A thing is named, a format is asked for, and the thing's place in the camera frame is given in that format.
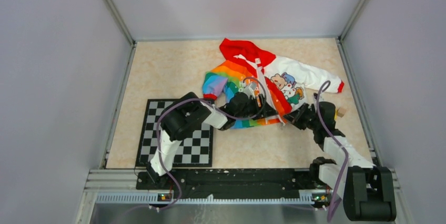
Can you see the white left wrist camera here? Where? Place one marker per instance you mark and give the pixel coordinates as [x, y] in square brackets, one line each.
[251, 90]

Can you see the beige wooden small block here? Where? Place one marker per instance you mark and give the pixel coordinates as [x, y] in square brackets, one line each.
[341, 112]

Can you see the rainbow and white kids jacket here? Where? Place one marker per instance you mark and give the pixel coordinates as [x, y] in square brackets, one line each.
[285, 79]

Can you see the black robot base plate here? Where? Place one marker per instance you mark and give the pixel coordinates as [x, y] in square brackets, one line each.
[273, 183]

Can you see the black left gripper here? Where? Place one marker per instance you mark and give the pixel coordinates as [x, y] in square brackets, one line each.
[267, 111]

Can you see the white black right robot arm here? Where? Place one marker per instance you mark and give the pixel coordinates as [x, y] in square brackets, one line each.
[348, 166]

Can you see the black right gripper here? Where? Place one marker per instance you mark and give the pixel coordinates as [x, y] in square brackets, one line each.
[295, 118]

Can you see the aluminium frame rail front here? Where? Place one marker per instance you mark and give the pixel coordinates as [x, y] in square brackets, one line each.
[119, 186]

